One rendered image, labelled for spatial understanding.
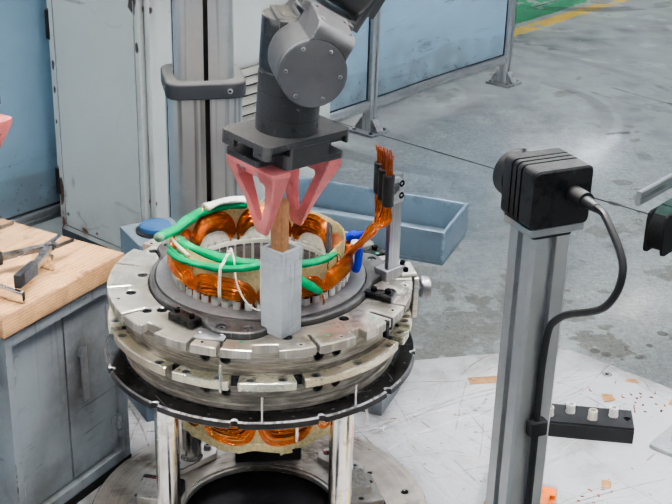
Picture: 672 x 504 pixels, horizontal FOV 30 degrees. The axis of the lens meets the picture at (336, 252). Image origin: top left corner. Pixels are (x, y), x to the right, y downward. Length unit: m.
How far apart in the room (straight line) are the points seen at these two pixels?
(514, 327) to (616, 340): 2.82
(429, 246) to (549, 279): 0.72
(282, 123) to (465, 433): 0.68
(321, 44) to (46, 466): 0.67
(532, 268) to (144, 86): 2.81
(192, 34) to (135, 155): 1.95
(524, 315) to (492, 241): 3.39
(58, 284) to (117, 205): 2.39
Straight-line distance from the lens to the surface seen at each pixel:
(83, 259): 1.45
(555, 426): 1.67
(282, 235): 1.17
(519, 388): 0.85
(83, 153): 3.83
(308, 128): 1.11
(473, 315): 3.71
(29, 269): 1.37
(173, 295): 1.27
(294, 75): 1.02
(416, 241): 1.54
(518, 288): 0.83
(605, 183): 4.82
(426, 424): 1.68
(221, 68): 1.72
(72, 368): 1.46
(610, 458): 1.65
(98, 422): 1.53
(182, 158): 1.74
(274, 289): 1.18
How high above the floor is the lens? 1.66
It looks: 24 degrees down
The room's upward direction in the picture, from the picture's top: 2 degrees clockwise
